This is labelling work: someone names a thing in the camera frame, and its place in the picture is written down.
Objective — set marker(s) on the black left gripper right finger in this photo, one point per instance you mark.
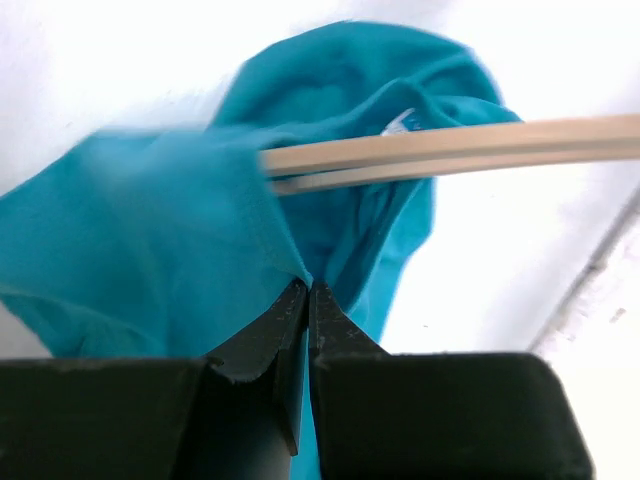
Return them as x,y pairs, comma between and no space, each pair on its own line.
437,416

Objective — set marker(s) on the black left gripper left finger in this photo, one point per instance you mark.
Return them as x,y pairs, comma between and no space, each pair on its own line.
233,413

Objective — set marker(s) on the teal t shirt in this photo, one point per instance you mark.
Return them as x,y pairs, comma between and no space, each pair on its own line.
166,243

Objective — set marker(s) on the beige wooden hanger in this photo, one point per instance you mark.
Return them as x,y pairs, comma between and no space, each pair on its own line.
417,155

